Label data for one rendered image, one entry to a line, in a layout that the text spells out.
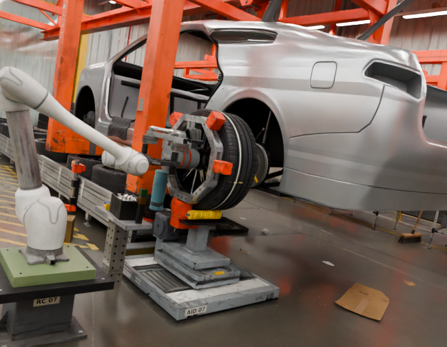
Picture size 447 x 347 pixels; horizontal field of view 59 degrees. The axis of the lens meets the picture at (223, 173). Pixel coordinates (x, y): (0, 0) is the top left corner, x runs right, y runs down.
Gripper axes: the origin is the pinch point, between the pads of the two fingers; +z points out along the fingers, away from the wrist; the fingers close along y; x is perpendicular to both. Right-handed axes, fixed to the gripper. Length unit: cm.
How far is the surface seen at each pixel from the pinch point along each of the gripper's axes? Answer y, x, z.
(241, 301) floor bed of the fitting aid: 26, -79, 48
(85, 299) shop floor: -14, -83, -34
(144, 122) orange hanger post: -58, 19, 11
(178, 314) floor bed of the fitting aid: 26, -79, 1
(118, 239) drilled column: -27, -53, -13
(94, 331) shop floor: 18, -83, -42
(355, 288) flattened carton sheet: 39, -81, 162
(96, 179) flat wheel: -166, -43, 30
